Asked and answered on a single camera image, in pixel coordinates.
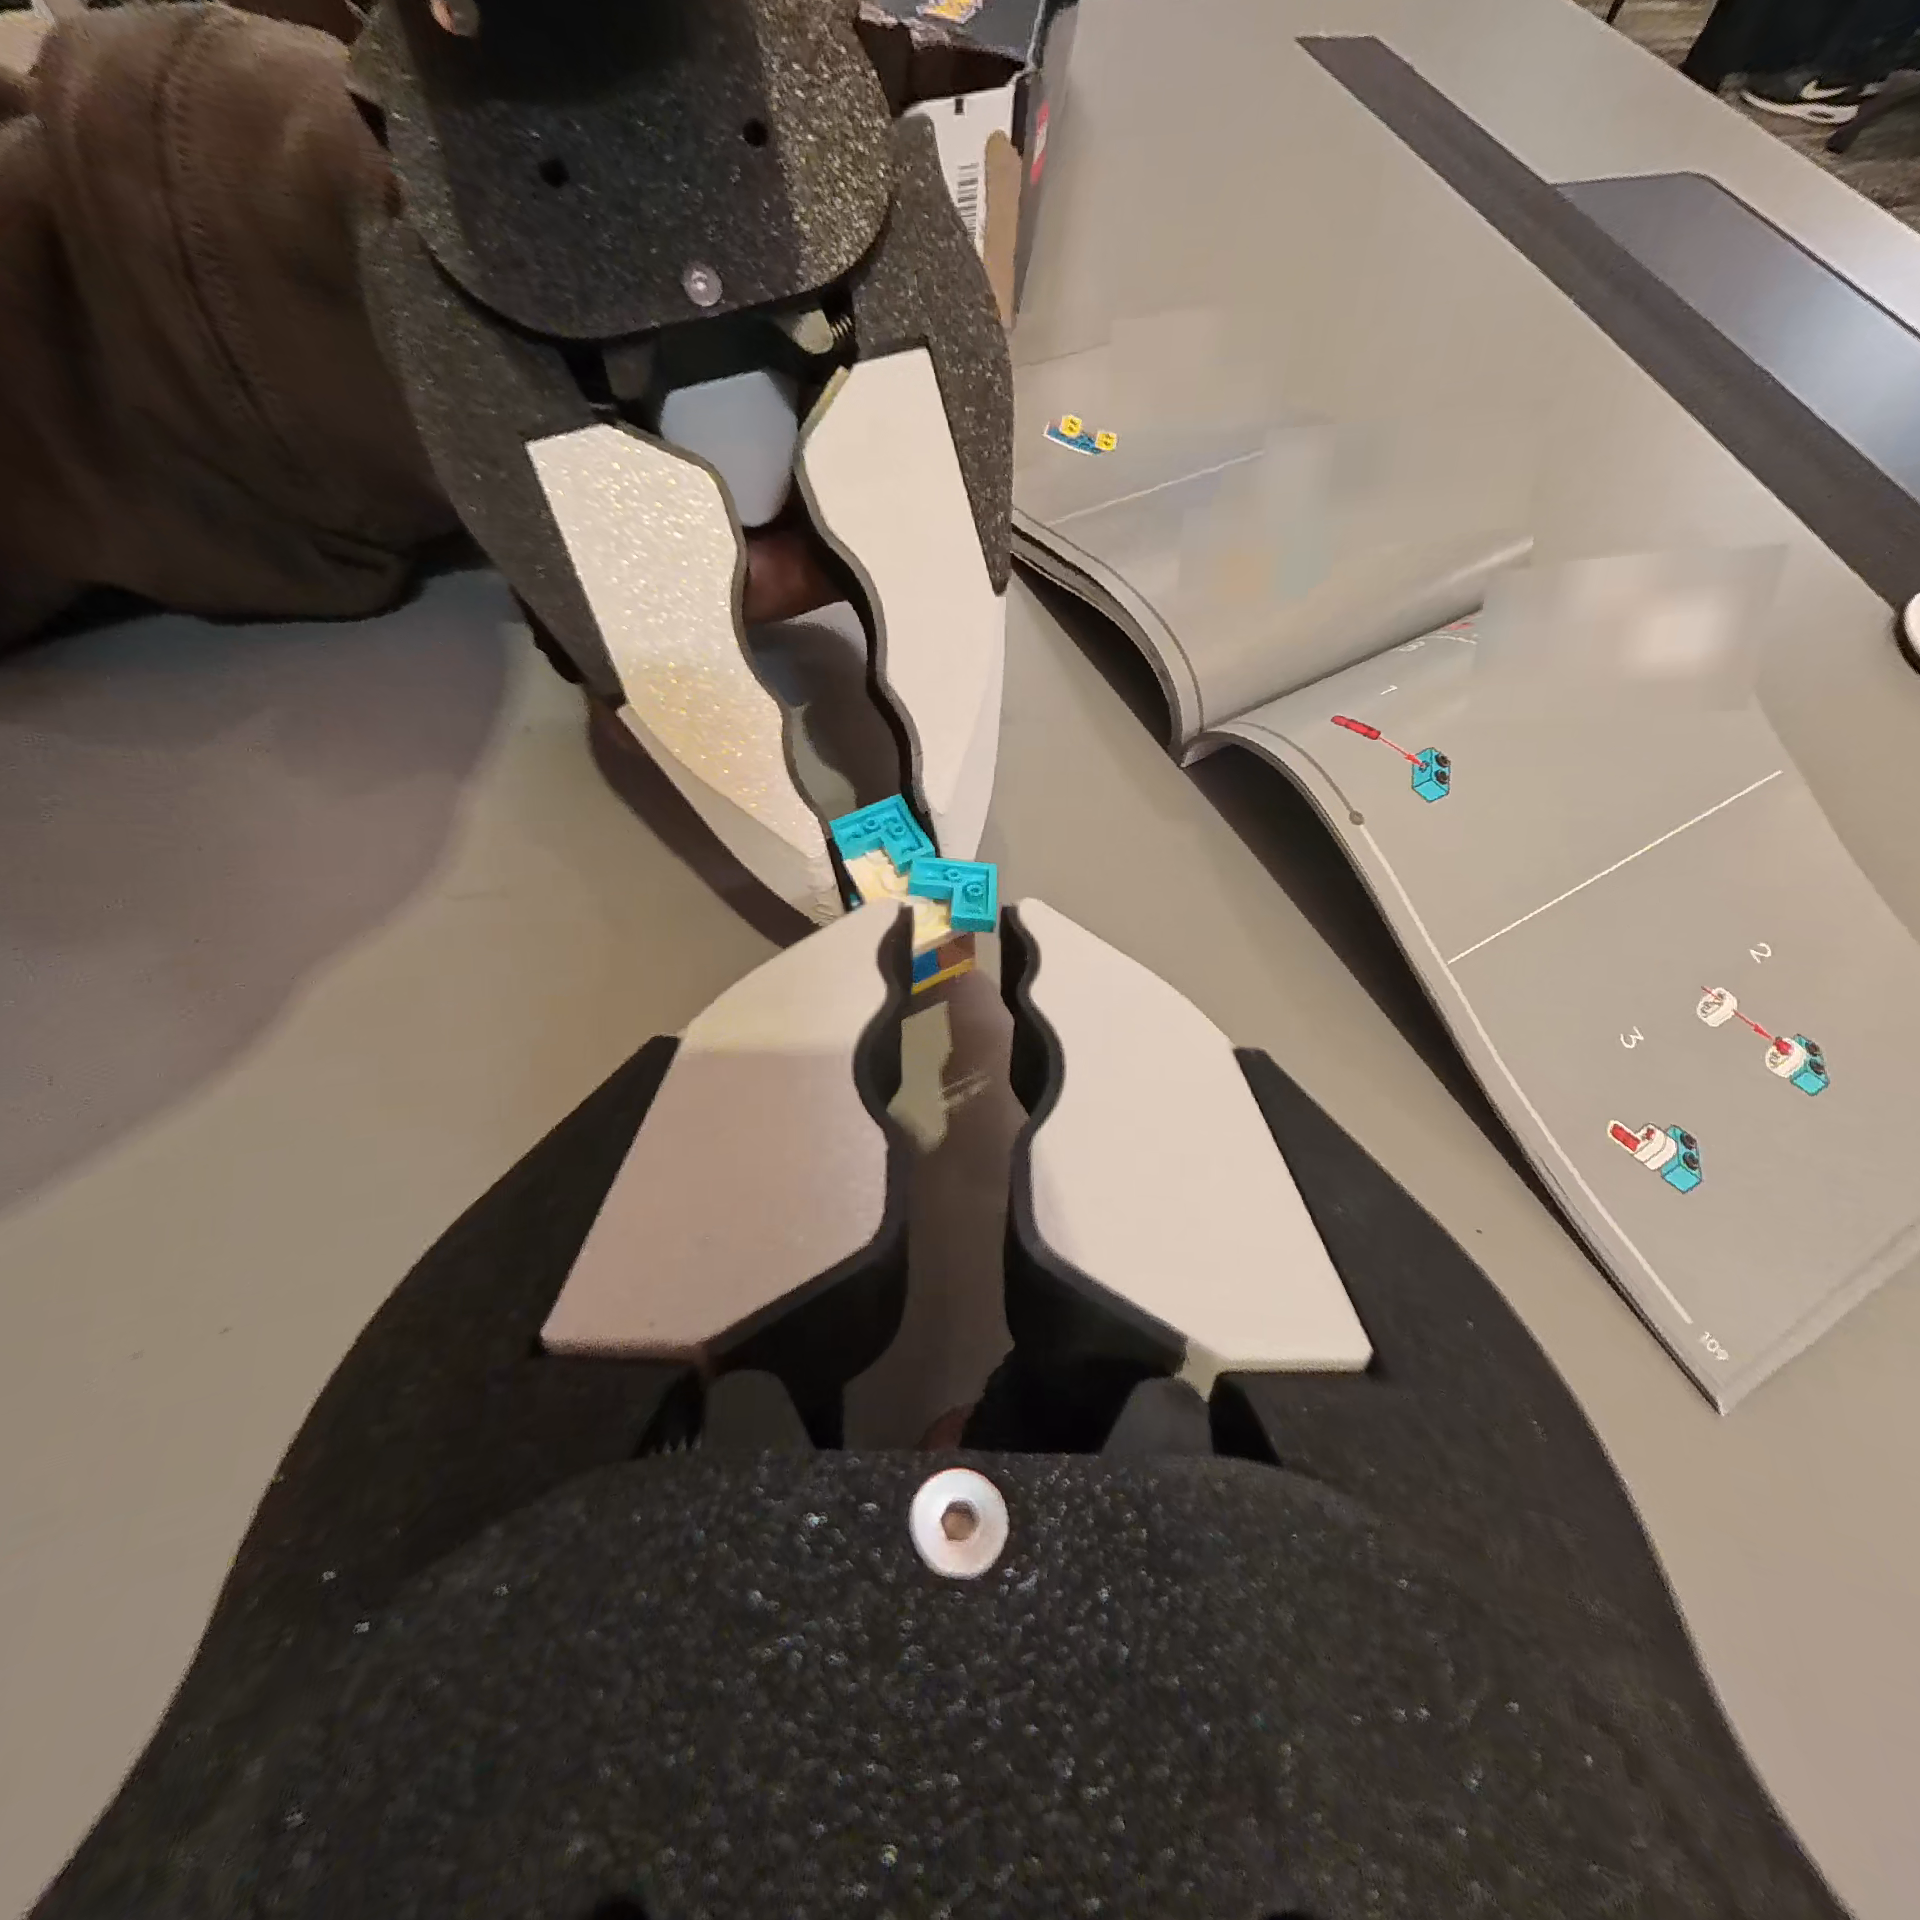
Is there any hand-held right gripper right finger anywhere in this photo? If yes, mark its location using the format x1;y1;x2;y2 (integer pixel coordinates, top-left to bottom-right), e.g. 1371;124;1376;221
1001;898;1371;1379

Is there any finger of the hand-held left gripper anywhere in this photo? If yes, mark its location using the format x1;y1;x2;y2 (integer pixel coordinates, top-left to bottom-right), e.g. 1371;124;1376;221
527;427;848;925
794;350;1007;871

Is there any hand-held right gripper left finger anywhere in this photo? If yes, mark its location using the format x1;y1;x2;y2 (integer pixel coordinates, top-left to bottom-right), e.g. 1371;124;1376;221
539;901;919;1366

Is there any multicolour toy brick assembly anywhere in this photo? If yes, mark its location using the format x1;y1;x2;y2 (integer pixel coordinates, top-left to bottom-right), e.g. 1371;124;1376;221
831;792;1003;999

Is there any teal L-shaped brick plate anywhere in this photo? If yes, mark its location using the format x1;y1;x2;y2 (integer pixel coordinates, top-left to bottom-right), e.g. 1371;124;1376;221
904;856;1003;936

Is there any person's left forearm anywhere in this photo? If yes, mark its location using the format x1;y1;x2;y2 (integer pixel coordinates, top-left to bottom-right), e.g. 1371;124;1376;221
0;0;498;654

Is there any grey desk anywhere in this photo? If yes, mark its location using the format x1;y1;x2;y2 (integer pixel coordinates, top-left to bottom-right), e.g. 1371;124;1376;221
0;0;1920;1920

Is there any person's left hand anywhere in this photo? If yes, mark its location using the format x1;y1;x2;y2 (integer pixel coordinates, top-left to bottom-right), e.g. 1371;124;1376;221
738;523;845;628

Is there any dark printed cardboard box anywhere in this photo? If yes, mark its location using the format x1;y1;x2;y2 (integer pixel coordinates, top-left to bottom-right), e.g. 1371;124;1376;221
860;0;1084;336

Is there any grey instruction booklet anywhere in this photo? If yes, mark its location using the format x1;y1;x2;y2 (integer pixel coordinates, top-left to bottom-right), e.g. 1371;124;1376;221
1008;291;1920;1415

